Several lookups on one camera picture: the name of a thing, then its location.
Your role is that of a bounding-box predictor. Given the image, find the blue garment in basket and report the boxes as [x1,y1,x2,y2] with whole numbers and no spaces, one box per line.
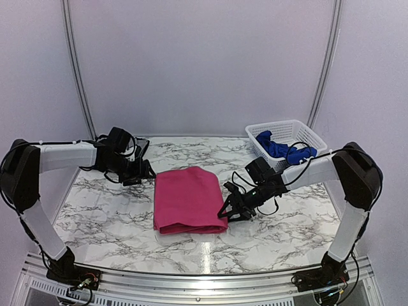
[256,131,317,165]

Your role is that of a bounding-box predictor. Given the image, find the aluminium front frame rail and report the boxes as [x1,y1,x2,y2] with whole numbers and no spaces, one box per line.
[11,253,385,305]

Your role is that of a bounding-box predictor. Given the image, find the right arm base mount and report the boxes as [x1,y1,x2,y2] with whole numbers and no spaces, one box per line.
[291,261,350,292]

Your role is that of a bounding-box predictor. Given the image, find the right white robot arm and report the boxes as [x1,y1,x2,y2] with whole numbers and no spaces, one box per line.
[217,142,384,286]

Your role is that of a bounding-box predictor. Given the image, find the pink trousers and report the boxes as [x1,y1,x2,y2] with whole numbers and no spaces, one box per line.
[153,166,228,235]

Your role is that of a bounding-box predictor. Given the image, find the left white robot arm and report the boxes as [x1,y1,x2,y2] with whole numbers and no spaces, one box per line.
[1,127,156,284]

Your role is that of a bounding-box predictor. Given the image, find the white plastic laundry basket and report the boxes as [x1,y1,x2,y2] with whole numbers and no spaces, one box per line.
[245,119,328,171]

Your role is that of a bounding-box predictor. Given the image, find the folded grey polo shirt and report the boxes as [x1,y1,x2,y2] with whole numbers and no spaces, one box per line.
[124,137,150,161]

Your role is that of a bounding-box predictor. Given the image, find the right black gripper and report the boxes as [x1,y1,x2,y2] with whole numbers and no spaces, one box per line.
[218,182,274,221]

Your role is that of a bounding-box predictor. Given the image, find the right aluminium corner post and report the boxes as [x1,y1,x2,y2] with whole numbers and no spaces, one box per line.
[307,0,344,129]

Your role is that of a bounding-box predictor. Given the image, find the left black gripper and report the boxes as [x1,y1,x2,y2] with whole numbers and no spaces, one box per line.
[103,154,156,186]

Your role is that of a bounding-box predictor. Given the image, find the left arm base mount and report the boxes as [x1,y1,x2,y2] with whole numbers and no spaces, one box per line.
[47,265,101,290]

